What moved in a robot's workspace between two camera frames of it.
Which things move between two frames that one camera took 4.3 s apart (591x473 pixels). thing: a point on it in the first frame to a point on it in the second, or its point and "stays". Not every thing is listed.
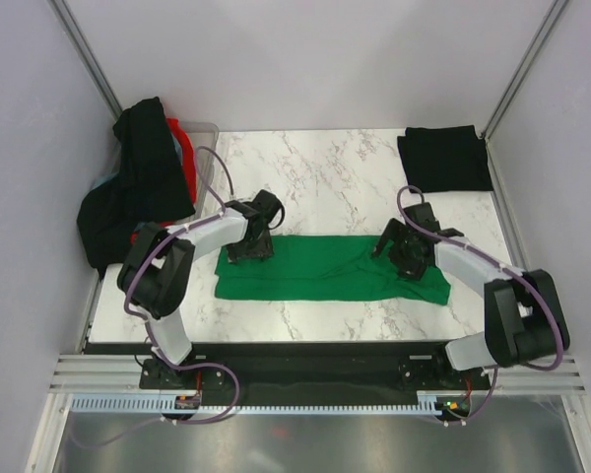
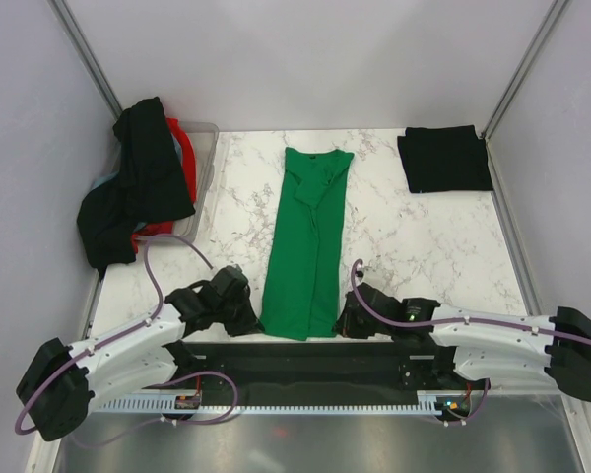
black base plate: [313, 367] stays
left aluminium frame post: [86, 57] stays
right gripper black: [410, 269] to [346, 327]
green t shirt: [322, 268] to [302, 296]
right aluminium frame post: [554, 11] stays
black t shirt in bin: [150, 186] stays
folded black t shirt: [445, 159] stays
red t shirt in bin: [188, 151] stays
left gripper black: [263, 250] to [248, 323]
